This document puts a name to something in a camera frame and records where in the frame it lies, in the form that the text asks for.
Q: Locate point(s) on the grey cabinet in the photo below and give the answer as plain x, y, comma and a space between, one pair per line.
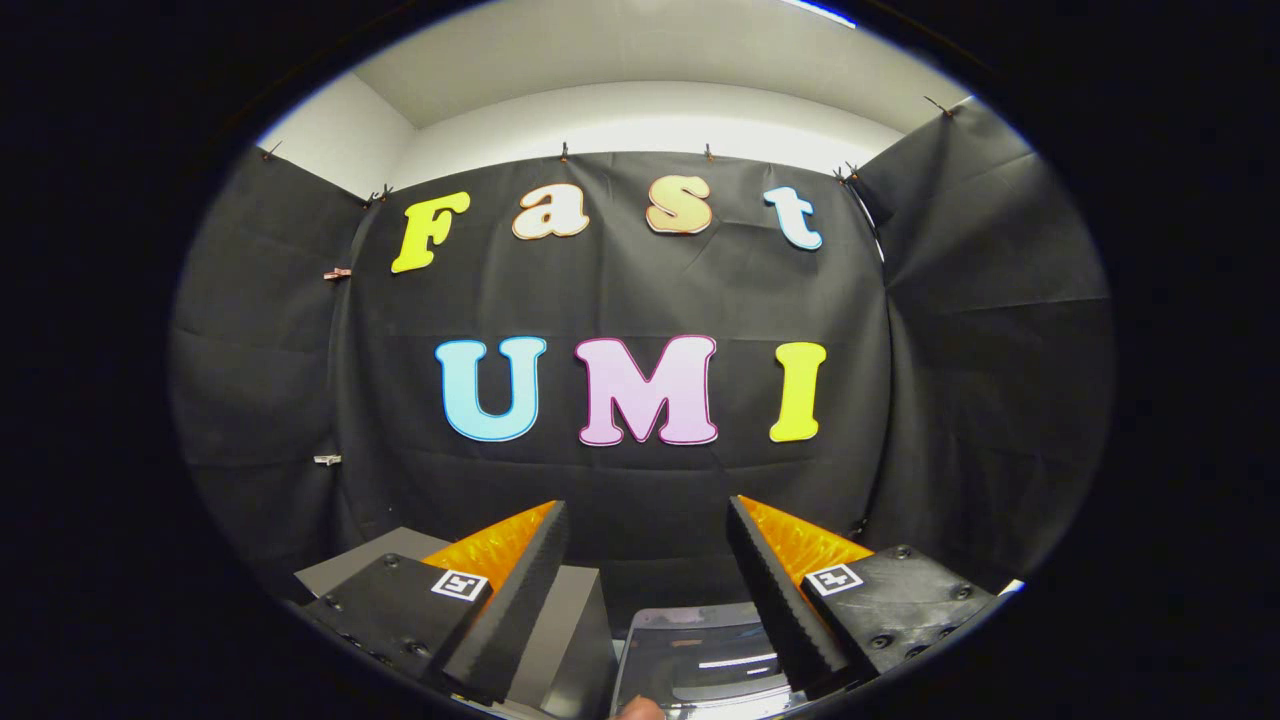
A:
575, 620

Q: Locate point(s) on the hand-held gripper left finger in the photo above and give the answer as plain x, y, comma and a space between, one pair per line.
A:
520, 610

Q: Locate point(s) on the white board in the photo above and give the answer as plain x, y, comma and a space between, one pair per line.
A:
1012, 587

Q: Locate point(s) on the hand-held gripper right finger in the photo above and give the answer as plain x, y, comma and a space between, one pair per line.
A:
785, 610

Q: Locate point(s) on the dark transparent washing machine lid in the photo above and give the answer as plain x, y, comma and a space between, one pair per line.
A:
700, 650

